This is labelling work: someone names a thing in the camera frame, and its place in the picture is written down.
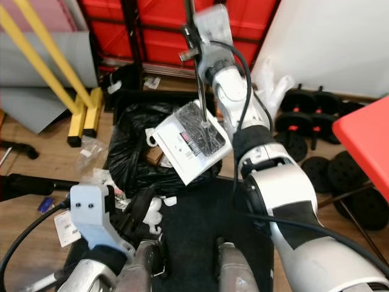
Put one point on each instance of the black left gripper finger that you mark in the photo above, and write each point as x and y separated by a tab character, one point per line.
130	208
146	202

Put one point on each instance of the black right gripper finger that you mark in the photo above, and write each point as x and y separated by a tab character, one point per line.
186	33

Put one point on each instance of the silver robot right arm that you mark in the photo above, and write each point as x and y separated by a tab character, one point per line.
285	194

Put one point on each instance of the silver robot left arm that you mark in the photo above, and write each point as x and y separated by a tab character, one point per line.
97	277

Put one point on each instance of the black floor mat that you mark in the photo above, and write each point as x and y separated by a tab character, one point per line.
194	207

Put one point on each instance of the folded red plastic table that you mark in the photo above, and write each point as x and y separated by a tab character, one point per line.
158	42

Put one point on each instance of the grey robot left leg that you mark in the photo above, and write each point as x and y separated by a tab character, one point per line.
140	274

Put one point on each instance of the grey robot leg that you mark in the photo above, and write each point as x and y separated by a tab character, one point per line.
243	274
140	274

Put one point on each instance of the brown cardboard piece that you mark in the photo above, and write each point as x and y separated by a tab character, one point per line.
155	157

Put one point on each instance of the black garbage bag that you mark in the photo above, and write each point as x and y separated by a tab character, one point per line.
127	152

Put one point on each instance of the black metal hand truck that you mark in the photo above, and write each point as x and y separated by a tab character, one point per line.
130	30

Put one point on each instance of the white plastic hook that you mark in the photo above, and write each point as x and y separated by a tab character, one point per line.
153	137

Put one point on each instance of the small clear plastic bag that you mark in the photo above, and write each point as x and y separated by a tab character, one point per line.
91	151

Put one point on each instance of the black bag with white tag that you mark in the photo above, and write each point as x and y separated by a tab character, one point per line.
127	72

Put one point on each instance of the small blue object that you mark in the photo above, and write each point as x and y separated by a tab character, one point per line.
45	204

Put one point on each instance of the white plastic bag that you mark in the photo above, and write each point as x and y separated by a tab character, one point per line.
276	91

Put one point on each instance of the black dumbbell weight plate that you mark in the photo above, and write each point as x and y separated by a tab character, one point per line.
371	210
349	185
340	112
319	176
295	103
295	145

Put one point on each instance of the grey rolled yoga mat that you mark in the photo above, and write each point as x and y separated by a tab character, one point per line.
79	55

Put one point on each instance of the grey robot right leg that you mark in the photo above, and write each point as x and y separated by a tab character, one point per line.
243	274

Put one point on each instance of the pink foam puzzle mat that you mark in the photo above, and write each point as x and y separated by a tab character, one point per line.
61	15

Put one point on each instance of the unfolded red plastic table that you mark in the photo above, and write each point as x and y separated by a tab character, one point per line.
364	140

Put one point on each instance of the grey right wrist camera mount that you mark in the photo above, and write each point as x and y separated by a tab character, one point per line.
219	30

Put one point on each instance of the yellow metal dip bar frame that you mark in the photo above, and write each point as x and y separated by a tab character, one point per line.
91	112

